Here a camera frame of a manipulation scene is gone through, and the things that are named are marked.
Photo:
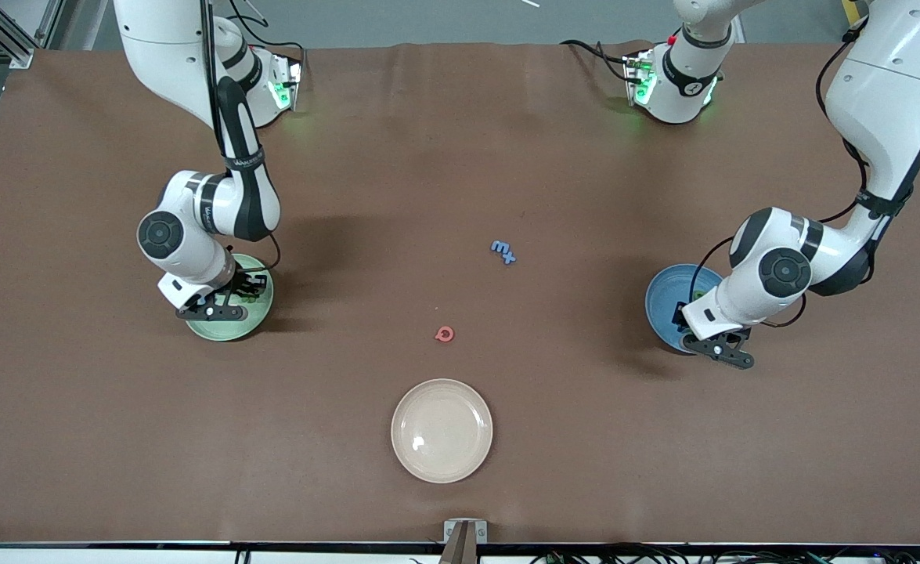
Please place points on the blue letter m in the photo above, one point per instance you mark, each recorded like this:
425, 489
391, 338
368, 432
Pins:
499, 247

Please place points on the pink letter Q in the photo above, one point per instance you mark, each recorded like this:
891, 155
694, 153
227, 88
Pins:
439, 337

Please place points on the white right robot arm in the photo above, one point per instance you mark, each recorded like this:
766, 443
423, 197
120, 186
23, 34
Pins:
162, 47

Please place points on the left arm base connector plate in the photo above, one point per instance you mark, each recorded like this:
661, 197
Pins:
633, 78

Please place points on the right arm base connector plate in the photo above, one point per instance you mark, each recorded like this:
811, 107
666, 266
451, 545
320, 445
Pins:
291, 78

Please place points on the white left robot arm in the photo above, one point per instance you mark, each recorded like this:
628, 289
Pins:
882, 94

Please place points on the blue plate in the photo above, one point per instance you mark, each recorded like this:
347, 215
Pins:
663, 313

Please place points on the green plate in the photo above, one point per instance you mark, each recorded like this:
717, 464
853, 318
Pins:
256, 321

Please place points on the beige plate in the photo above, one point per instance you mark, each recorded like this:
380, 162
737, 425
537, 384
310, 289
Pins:
441, 431

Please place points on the brown table mat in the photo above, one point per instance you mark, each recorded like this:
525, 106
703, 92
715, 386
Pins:
460, 157

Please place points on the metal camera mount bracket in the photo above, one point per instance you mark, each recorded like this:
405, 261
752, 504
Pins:
463, 548

